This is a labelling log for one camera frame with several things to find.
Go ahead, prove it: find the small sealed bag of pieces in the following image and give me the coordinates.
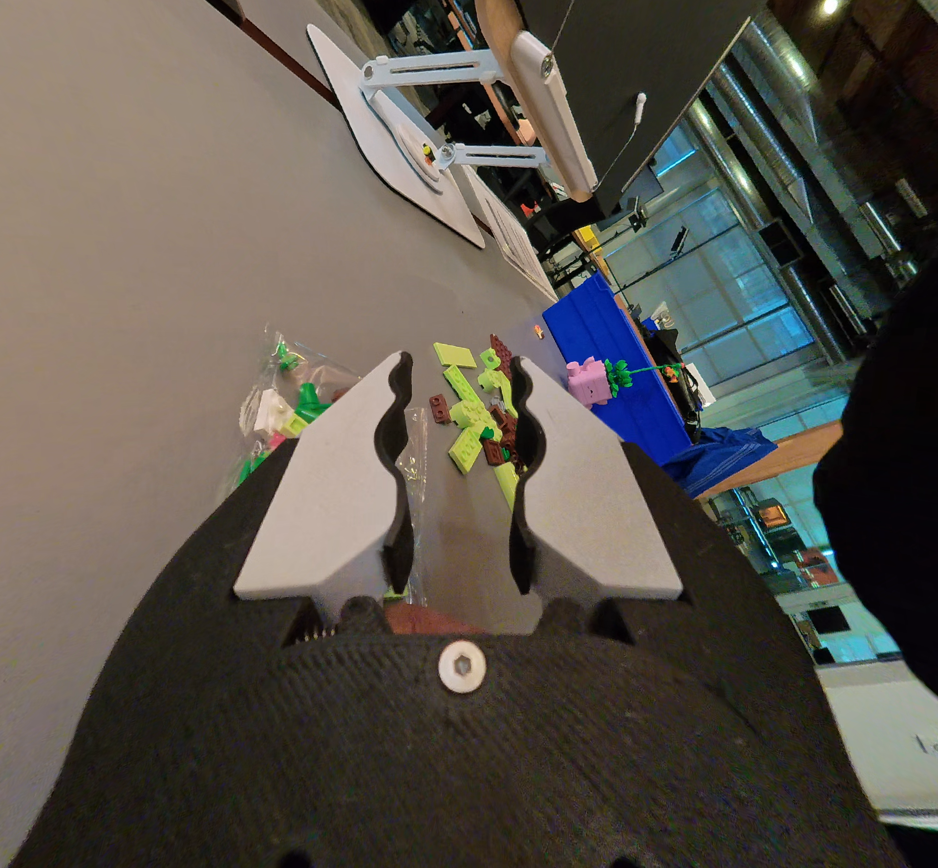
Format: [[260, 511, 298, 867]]
[[233, 324, 432, 605]]

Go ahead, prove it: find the large black display screen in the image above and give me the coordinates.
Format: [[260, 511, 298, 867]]
[[621, 163, 664, 213]]

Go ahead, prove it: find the laminated paper sheet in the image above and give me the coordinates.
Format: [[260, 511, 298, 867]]
[[462, 165, 561, 305]]

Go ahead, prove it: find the wooden support post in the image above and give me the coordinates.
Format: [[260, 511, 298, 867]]
[[696, 420, 845, 503]]

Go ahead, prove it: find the pile of toy bricks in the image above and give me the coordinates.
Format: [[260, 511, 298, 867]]
[[428, 333, 547, 510]]

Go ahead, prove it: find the pink toy pot plant model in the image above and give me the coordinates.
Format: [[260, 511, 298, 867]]
[[566, 357, 686, 411]]

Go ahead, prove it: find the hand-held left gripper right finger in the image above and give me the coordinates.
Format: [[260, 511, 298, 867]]
[[507, 355, 685, 613]]

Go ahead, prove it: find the blue cloth bag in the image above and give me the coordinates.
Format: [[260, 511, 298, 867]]
[[663, 427, 778, 499]]

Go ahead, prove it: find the black monitor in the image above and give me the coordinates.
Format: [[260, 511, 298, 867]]
[[487, 0, 800, 220]]

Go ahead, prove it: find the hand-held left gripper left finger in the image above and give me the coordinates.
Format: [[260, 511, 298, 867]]
[[233, 351, 416, 623]]

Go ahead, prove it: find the silver ventilation duct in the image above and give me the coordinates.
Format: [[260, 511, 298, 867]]
[[689, 7, 880, 363]]

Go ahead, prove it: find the blue storage bin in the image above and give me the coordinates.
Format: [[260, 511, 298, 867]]
[[543, 271, 693, 466]]

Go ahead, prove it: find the white monitor stand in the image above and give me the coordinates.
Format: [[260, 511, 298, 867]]
[[306, 0, 649, 250]]

